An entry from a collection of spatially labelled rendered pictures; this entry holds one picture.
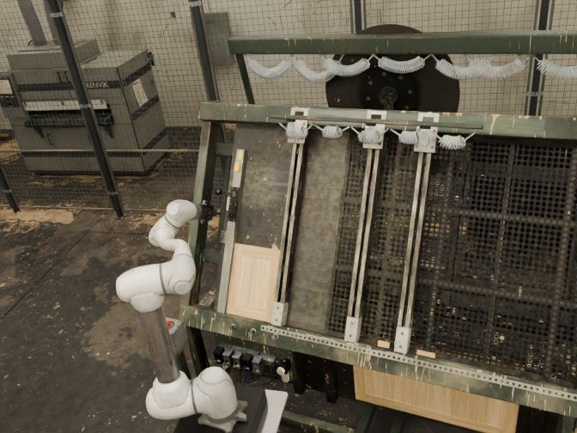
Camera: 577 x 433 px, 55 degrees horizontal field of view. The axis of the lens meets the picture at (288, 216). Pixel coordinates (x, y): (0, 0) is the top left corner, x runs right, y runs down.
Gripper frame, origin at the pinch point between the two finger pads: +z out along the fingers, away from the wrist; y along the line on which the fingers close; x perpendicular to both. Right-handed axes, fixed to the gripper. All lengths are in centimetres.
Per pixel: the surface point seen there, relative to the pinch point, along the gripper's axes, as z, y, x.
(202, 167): 10.5, -25.7, -19.4
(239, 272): 13.7, 32.5, 12.5
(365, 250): 8, 9, 86
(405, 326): 8, 44, 111
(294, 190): 11.9, -17.9, 40.7
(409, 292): 8, 27, 111
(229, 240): 11.5, 14.6, 4.4
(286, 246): 11.4, 13.2, 40.4
